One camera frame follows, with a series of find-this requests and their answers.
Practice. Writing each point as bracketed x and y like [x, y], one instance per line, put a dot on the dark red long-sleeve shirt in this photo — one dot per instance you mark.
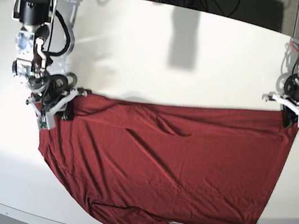
[135, 163]

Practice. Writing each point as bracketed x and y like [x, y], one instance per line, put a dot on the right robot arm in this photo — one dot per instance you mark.
[33, 41]

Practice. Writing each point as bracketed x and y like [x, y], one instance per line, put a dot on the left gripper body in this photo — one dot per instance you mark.
[290, 112]

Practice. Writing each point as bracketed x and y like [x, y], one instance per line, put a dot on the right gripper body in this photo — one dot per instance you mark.
[50, 88]

